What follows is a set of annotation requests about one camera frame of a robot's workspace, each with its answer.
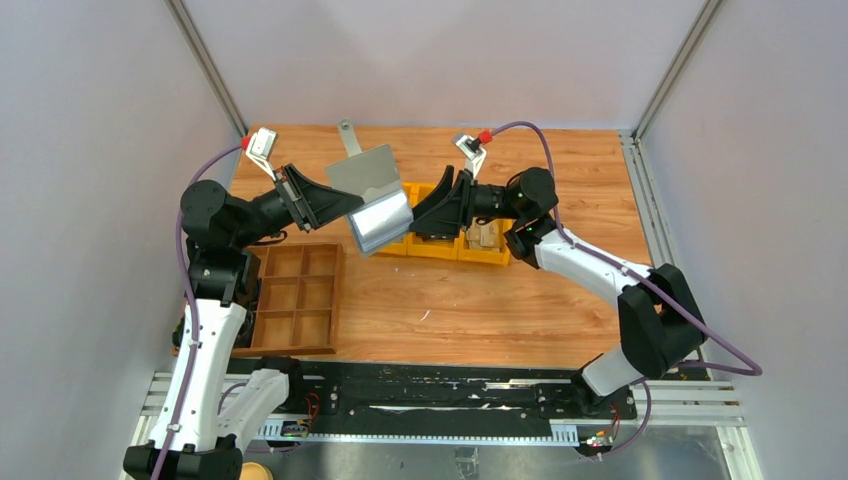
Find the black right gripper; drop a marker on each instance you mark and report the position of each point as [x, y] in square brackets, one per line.
[443, 214]

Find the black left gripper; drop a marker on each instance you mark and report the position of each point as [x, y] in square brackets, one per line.
[318, 204]

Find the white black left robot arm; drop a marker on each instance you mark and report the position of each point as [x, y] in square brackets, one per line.
[194, 438]

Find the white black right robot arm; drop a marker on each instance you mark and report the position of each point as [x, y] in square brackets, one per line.
[655, 305]

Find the yellow bin with black cards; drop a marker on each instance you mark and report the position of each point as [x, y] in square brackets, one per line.
[420, 247]

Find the gold VIP card stack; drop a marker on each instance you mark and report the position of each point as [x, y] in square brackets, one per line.
[484, 237]

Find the yellow bin with silver cards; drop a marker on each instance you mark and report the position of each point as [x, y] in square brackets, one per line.
[399, 247]

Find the wooden compartment tray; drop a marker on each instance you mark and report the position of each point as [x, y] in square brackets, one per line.
[297, 312]

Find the dark rolled belts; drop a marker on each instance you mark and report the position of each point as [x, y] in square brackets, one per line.
[221, 279]

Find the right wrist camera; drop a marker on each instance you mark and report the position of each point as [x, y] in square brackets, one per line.
[473, 150]

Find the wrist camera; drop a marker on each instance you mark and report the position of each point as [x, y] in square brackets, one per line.
[473, 150]
[259, 149]

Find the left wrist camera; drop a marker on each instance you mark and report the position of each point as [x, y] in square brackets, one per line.
[259, 149]

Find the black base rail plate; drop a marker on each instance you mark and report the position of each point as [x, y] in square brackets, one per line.
[419, 400]

